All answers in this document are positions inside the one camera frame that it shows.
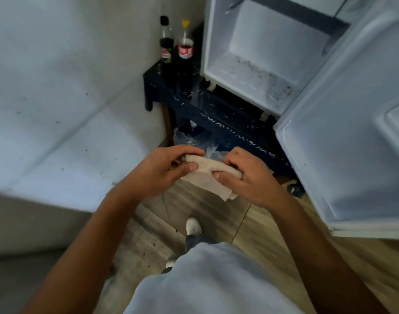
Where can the white mini fridge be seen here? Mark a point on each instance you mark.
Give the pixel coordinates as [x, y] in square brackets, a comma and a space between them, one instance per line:
[271, 52]

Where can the person's right forearm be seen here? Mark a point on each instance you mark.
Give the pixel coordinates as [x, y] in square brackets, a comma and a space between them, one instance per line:
[320, 258]

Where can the dark blue speckled table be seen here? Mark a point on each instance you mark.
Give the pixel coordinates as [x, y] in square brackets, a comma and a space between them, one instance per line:
[215, 120]

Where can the person's white shoe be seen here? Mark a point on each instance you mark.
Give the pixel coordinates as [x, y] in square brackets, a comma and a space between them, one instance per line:
[193, 227]
[170, 263]

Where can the person's left hand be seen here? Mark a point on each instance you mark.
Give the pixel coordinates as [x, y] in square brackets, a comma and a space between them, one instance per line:
[155, 177]

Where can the white fridge door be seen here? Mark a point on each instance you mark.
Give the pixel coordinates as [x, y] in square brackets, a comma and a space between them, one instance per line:
[353, 127]

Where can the clear plastic bag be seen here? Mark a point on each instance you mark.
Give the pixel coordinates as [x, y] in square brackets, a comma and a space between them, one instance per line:
[199, 143]

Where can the person's right hand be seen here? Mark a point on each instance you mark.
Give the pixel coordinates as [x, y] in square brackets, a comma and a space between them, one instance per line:
[255, 183]

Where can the person's left forearm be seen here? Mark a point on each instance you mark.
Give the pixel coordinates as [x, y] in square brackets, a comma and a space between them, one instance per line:
[88, 255]

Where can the beige cleaning cloth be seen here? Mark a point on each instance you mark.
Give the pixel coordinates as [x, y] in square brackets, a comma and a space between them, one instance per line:
[207, 179]

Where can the person's white shirt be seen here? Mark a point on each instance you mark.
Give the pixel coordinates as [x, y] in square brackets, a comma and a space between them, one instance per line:
[209, 281]

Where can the black cap soda bottle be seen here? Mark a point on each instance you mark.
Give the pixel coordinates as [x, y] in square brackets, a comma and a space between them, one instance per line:
[166, 40]

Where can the person's left thumb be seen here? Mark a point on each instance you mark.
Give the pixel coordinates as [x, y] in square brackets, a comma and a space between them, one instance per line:
[186, 169]

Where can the yellow cap soda bottle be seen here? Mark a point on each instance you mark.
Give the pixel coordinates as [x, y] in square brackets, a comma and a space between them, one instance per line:
[185, 40]

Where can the person's right thumb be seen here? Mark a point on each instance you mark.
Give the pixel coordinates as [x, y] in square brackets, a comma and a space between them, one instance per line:
[227, 176]

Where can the person's dark trousers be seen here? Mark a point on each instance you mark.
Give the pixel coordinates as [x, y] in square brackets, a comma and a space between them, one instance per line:
[196, 241]

